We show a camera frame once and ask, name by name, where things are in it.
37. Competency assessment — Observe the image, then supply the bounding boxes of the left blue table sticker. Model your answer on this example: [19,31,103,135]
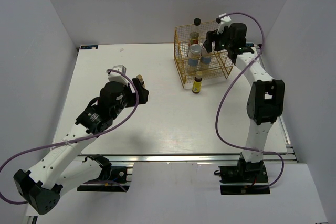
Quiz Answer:
[80,45,98,50]

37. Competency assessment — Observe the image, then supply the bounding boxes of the purple cable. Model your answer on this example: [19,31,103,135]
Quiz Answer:
[0,68,140,206]
[215,12,285,190]

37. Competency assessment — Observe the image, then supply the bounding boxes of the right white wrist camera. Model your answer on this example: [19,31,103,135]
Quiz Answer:
[216,13,232,34]

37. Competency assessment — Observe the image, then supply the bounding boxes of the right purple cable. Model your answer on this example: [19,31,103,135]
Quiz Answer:
[215,12,285,190]

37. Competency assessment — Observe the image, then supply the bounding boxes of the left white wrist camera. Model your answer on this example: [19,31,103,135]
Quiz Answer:
[107,65,128,86]

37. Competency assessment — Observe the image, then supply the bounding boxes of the yellow wire basket rack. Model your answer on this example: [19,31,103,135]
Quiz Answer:
[174,19,233,88]

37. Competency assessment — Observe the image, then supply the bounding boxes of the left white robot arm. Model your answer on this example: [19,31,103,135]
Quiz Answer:
[14,76,149,215]

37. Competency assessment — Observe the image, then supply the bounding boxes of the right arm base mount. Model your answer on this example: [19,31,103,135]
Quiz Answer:
[213,165,270,195]

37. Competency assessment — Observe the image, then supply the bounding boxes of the small yellow label bottle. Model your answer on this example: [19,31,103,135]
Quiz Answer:
[137,74,144,83]
[192,71,203,94]

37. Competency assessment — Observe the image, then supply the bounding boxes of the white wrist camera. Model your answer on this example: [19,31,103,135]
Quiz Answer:
[107,65,128,86]
[216,13,232,34]

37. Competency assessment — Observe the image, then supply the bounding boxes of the dark sauce bottle red label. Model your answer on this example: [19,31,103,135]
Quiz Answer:
[188,18,201,46]

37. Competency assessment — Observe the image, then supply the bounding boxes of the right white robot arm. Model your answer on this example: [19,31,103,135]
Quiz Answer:
[203,23,285,182]

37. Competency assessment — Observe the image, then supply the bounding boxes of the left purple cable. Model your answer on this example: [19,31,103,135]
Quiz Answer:
[0,68,140,206]

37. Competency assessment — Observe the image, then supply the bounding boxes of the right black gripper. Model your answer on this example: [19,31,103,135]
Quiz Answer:
[203,24,234,53]

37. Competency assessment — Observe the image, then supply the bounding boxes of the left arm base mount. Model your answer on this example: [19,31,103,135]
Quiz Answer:
[77,154,131,193]

